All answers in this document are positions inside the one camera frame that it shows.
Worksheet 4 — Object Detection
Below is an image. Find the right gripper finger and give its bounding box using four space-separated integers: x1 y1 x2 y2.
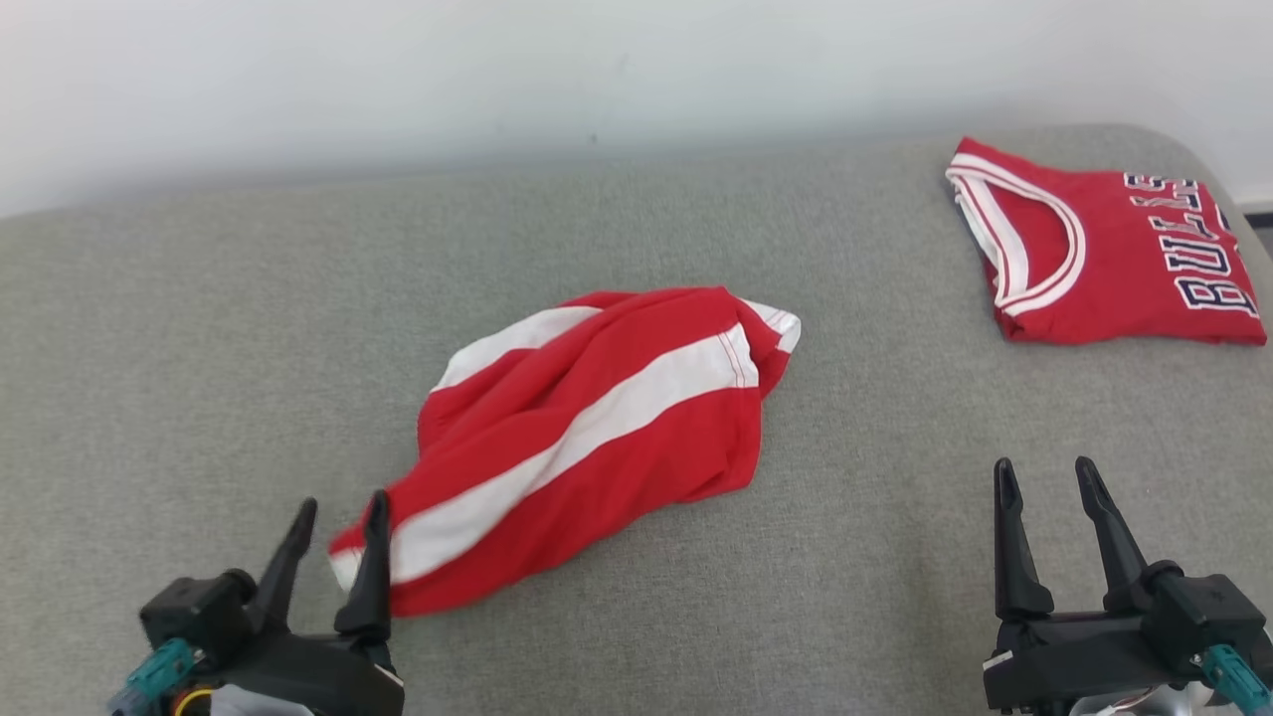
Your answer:
1074 455 1157 612
993 456 1056 623

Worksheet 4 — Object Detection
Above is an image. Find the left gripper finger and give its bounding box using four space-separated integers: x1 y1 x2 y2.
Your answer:
249 496 319 634
333 488 394 644

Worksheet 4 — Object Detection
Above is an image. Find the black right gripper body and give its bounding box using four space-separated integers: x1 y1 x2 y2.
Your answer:
983 607 1212 715

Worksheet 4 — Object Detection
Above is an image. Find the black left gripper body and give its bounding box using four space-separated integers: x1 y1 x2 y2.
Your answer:
162 625 407 716

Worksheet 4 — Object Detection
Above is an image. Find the red jersey with white sleeves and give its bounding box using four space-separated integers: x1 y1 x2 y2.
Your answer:
945 137 1268 347

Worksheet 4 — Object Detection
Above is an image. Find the red white striped garment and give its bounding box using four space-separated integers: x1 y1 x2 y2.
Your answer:
328 286 803 619

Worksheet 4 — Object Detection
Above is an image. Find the teal left camera connector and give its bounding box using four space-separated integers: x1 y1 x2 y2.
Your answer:
107 638 197 716

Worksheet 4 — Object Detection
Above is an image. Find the teal camera connector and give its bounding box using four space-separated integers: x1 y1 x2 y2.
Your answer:
107 638 197 716
1198 644 1273 716

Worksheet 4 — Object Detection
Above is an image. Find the teal right camera connector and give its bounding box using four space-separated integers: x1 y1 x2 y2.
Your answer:
1198 644 1273 716

